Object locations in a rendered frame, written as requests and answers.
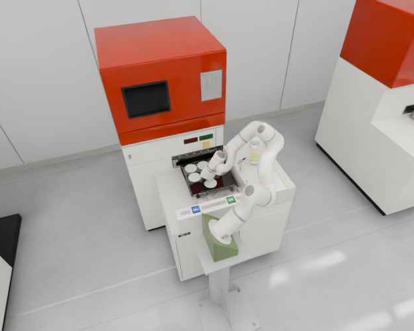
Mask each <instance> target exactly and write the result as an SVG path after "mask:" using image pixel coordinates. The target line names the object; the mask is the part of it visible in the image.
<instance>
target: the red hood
mask: <svg viewBox="0 0 414 331"><path fill-rule="evenodd" d="M94 33H95V43H96V49H97V58H98V64H99V72H100V75H101V79H102V82H103V85H104V90H105V93H106V96H107V99H108V103H109V106H110V110H111V112H112V117H113V119H114V123H115V126H116V130H117V133H118V137H119V140H120V144H121V146H125V145H129V144H135V143H140V142H144V141H149V140H153V139H159V138H162V137H168V136H172V135H177V134H181V133H186V132H190V131H196V130H199V129H205V128H209V127H214V126H218V125H223V124H225V101H226V73H227V49H226V48H225V47H224V46H223V45H222V44H221V43H220V42H219V41H218V40H217V39H216V38H215V37H214V35H213V34H212V33H211V32H210V31H209V30H208V29H207V28H206V27H205V26H204V25H203V24H202V22H201V21H200V20H199V19H198V18H197V17H196V16H195V15H194V16H184V17H179V18H169V19H163V20H153V21H148V22H138V23H132V24H122V25H117V26H107V27H101V28H94Z"/></svg>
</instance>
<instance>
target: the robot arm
mask: <svg viewBox="0 0 414 331"><path fill-rule="evenodd" d="M255 136H257V137H258V138H260V139H261V140H263V141H264V142H266V143H267V148H266V150H264V151H263V152H262V153H261V154H260V157H259V160H258V179H259V182H260V184H258V183H250V184H248V185H246V186H245V187H244V188H243V190H242V194H241V199H240V200H239V202H238V203H237V204H236V205H235V206H234V207H233V208H231V209H230V210H229V211H228V212H227V213H226V214H225V215H224V216H223V217H222V218H221V219H220V220H219V221H217V220H215V219H212V220H210V221H209V223H208V226H209V229H210V231H211V233H212V234H213V236H214V237H215V238H216V239H217V240H218V241H219V242H221V243H222V244H225V245H228V244H230V243H231V235H232V234H233V233H234V232H235V231H236V230H237V229H239V228H240V227H241V226H242V225H243V224H245V223H246V222H247V221H248V220H249V219H250V218H251V217H252V207H253V206H255V205H257V206H260V207H261V208H270V207H272V206H273V205H274V203H275V201H276V190H275V182H274V178H273V169H274V165H275V159H276V156H277V154H278V153H279V152H280V151H281V150H282V148H283V146H284V138H283V136H282V135H281V134H280V133H279V132H278V131H276V130H275V129H274V128H273V127H272V126H270V125H269V124H267V123H266V122H260V121H253V122H251V123H249V124H248V125H247V126H246V127H245V128H244V129H243V130H242V131H241V132H240V133H238V134H237V135H236V136H235V137H234V138H233V139H232V140H230V141H229V142H228V143H227V146H226V147H227V153H228V159H227V162H226V163H225V164H224V160H225V159H226V156H225V154H224V153H223V152H221V151H217V152H216V153H215V154H214V155H213V157H212V159H211V160H210V161H209V163H208V165H207V166H206V167H205V168H204V169H203V170H202V171H201V173H200V176H201V177H202V180H201V181H202V183H205V181H207V180H209V181H212V180H213V178H214V177H215V175H216V172H217V173H218V174H219V175H225V174H226V173H227V172H228V171H229V170H230V169H231V168H232V167H233V166H234V164H235V161H236V157H237V151H238V150H240V149H241V148H242V147H243V146H244V145H245V144H246V143H248V142H249V141H250V140H251V139H253V138H254V137H255Z"/></svg>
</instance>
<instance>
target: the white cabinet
mask: <svg viewBox="0 0 414 331"><path fill-rule="evenodd" d="M157 186H158V184H157ZM158 192H159V196H160V201H161V205H162V211H163V215H164V220H165V224H166V230H167V232H168V236H169V239H170V244H171V247H172V252H173V256H174V259H175V263H176V266H177V271H178V273H179V278H180V281H184V280H187V279H190V278H193V277H196V276H199V275H203V274H204V270H203V268H202V265H201V263H200V260H199V258H198V255H197V253H196V250H195V246H196V244H197V242H198V241H199V239H200V237H201V236H202V234H203V232H202V226H201V227H197V228H195V229H191V230H187V231H183V232H179V233H177V234H173V235H172V234H171V231H170V227H169V224H168V220H167V217H166V212H165V209H164V205H163V203H162V198H161V195H160V191H159V188H158ZM291 204H292V200H289V201H286V202H282V203H280V204H275V205H273V206H272V207H270V208H262V209H258V210H254V211H252V217H251V218H250V219H249V220H248V221H247V222H246V223H245V224H243V225H242V226H241V227H240V228H239V229H237V230H236V231H235V232H238V234H239V236H240V238H241V240H242V242H243V244H244V245H245V247H246V249H247V251H248V253H249V255H250V256H251V259H252V258H255V257H258V256H261V255H264V254H268V253H270V252H274V251H277V250H279V247H280V244H281V240H282V237H283V233H284V230H285V226H286V223H287V219H288V215H289V211H290V207H291Z"/></svg>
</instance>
